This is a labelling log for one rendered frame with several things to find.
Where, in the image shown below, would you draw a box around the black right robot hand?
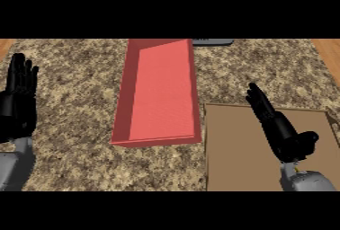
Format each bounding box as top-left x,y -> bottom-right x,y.
245,82 -> 322,164

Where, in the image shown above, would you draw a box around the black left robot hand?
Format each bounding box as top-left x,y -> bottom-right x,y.
0,52 -> 41,144

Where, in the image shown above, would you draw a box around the red rectangular tray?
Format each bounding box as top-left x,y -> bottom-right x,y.
110,39 -> 203,148

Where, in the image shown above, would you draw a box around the dark grey flat object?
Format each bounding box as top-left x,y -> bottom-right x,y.
193,39 -> 236,47

